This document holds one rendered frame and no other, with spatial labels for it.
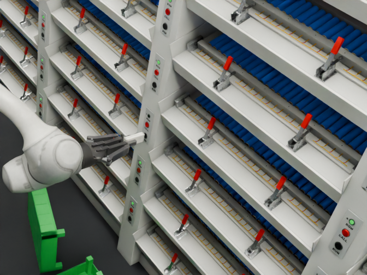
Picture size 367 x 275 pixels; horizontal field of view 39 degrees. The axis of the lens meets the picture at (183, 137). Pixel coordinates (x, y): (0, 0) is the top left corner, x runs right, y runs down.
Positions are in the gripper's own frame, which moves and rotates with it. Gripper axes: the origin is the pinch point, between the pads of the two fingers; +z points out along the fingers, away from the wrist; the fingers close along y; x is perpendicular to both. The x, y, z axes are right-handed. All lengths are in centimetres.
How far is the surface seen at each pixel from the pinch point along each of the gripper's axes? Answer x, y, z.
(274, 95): 36, 36, 12
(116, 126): -7.4, -16.0, 4.8
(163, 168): -6.9, 9.4, 6.1
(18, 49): -25, -103, 9
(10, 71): -43, -114, 10
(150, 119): 6.9, 0.9, 4.5
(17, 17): -7, -99, 7
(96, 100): -6.9, -31.4, 6.0
